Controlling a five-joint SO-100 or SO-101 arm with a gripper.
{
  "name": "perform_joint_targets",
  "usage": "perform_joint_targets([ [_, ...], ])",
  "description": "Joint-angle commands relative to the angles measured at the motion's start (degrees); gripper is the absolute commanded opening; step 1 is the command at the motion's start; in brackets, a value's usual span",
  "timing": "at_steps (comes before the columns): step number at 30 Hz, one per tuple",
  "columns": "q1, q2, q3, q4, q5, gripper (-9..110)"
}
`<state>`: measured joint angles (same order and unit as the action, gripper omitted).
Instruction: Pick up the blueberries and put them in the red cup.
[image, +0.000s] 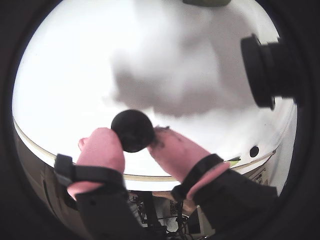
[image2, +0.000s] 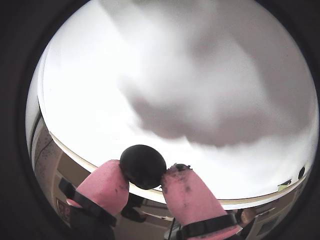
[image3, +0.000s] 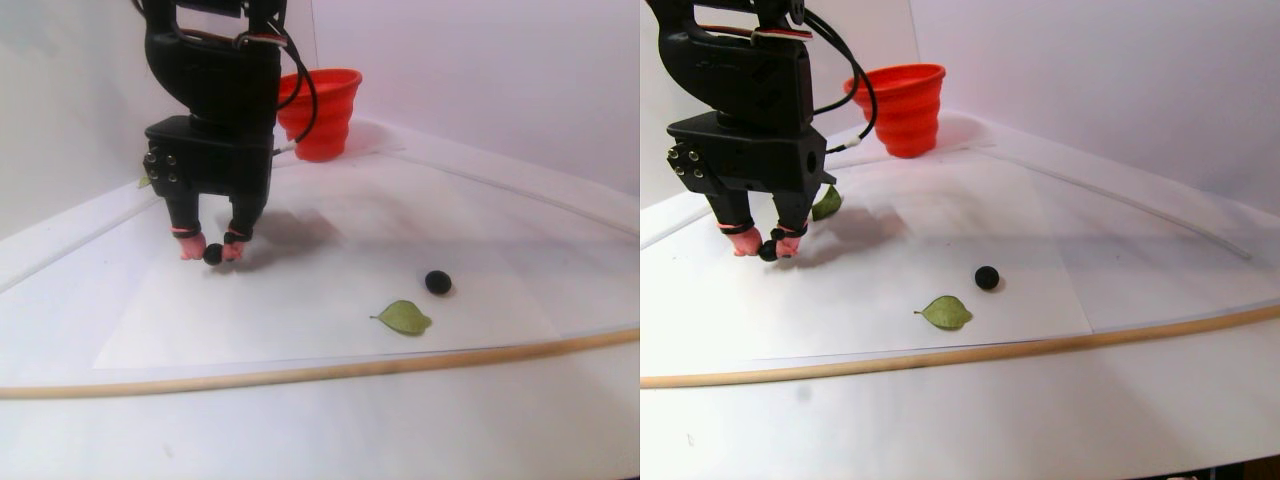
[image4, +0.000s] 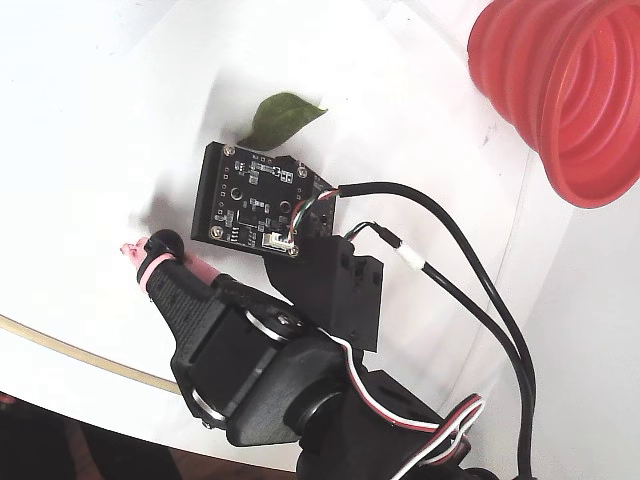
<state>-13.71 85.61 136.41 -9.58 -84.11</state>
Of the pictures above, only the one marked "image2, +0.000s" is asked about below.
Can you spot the pink padded gripper finger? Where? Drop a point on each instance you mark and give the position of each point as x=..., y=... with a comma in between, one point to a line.
x=190, y=197
x=102, y=187

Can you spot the dark blueberry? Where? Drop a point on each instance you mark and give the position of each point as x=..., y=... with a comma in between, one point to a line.
x=301, y=172
x=142, y=166

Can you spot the dark shoe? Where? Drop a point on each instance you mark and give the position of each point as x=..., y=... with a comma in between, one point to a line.
x=133, y=213

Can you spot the pale green leaf with stem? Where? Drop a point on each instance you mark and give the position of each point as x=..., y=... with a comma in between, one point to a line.
x=285, y=186

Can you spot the red patterned wall poster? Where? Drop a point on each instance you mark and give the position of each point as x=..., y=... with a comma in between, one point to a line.
x=62, y=210

